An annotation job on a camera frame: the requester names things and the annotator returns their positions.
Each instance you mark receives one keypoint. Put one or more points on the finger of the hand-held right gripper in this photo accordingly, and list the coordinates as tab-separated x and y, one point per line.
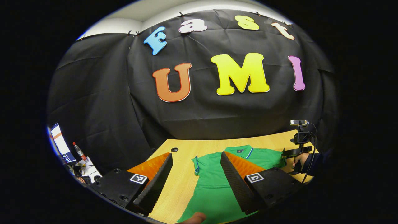
289	152

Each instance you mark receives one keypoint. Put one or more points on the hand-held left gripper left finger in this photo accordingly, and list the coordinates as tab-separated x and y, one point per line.
155	189

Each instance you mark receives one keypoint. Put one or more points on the computer monitor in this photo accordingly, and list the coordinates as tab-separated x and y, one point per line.
60	143

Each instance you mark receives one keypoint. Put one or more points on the black backdrop cloth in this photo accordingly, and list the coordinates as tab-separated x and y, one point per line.
217	118

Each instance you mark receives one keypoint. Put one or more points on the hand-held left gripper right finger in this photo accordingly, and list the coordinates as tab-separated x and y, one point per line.
238	189

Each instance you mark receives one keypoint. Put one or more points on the green polo T-shirt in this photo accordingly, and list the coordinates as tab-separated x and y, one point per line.
211	193

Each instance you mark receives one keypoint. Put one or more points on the red capped plastic bottle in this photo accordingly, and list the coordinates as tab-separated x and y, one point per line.
79	151

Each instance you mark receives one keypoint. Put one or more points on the cluttered white desk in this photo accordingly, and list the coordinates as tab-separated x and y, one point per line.
90	169

